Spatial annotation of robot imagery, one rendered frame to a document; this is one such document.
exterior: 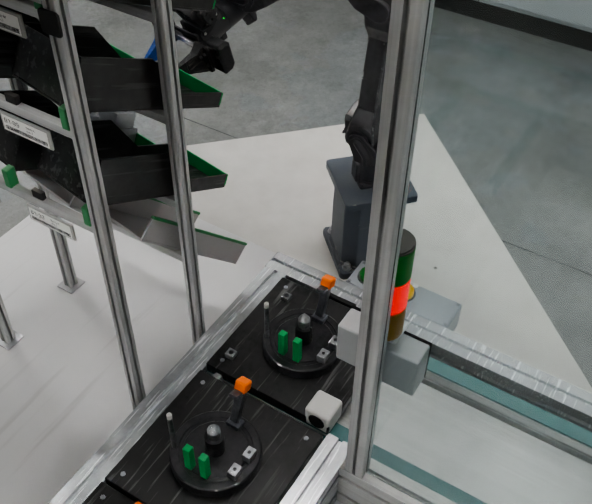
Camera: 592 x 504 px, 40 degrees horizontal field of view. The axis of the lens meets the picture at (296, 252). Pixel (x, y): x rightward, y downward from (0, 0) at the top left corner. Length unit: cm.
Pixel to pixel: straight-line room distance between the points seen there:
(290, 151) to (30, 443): 93
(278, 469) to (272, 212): 72
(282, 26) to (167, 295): 277
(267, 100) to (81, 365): 233
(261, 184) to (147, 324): 47
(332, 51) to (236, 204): 230
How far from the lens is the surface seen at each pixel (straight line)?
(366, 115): 150
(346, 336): 110
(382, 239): 90
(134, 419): 136
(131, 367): 135
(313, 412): 131
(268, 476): 127
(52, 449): 148
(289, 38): 416
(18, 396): 156
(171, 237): 135
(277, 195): 187
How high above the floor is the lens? 207
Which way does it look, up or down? 44 degrees down
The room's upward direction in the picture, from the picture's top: 1 degrees clockwise
